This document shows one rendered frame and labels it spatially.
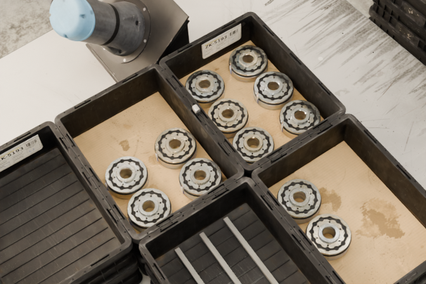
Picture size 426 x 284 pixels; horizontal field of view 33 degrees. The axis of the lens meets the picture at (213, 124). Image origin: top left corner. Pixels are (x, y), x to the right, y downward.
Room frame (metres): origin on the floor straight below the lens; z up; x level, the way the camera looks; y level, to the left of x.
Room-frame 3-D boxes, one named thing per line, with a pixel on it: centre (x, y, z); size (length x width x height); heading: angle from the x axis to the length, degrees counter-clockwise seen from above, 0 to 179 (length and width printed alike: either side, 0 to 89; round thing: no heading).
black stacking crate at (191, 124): (0.90, 0.16, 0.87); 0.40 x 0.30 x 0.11; 31
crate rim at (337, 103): (1.05, -0.10, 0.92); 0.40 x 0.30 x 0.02; 31
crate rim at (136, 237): (0.90, 0.16, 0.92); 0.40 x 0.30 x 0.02; 31
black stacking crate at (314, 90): (1.05, -0.10, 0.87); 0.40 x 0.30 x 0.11; 31
